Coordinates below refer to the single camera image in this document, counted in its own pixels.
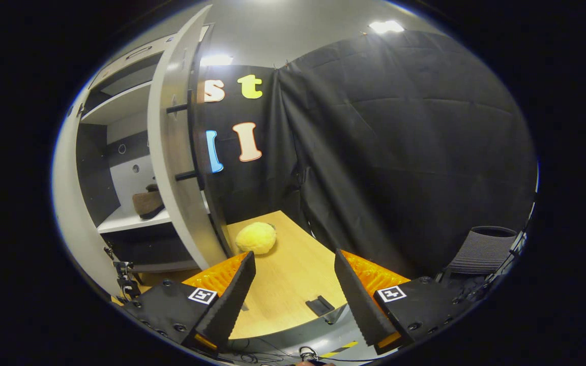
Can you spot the white shoe cabinet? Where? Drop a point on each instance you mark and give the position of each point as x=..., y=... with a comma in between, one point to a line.
x=115, y=107

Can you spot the grey mesh chair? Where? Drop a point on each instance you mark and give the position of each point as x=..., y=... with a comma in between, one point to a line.
x=484, y=251

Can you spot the yellow plush ball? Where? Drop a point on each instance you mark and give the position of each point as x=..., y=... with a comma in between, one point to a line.
x=256, y=238

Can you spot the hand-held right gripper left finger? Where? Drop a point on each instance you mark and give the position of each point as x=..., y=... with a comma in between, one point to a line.
x=232, y=300

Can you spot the yellow black floor tape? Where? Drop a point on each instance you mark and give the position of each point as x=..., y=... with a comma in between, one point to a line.
x=340, y=348

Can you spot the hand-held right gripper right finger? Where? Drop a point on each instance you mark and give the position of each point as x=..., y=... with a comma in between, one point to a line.
x=356, y=300

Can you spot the white cabinet drawer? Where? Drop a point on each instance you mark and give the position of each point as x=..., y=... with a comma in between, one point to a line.
x=120, y=63

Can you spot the ceiling light panel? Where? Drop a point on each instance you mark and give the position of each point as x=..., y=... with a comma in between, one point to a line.
x=386, y=26

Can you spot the black flat bracket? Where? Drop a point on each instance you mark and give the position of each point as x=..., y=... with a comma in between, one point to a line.
x=320, y=306

